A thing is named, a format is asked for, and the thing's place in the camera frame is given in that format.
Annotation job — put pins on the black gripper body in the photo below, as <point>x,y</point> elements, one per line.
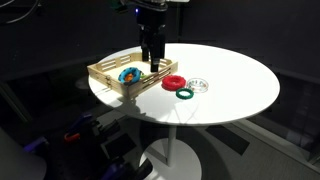
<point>151,18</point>

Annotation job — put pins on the white table pedestal base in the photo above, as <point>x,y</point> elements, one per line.
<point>171,146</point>

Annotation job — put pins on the slatted wooden tray box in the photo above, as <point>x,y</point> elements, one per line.
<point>133,91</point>

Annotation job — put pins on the white rounded object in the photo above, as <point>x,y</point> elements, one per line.
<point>16,163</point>

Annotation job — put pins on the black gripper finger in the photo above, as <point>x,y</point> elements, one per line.
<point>145,46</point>
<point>156,50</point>

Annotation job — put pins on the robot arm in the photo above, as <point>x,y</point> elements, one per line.
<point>150,3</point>

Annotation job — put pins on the purple black clamp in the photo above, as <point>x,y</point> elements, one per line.
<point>115,170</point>
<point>82,120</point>
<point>37,144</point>

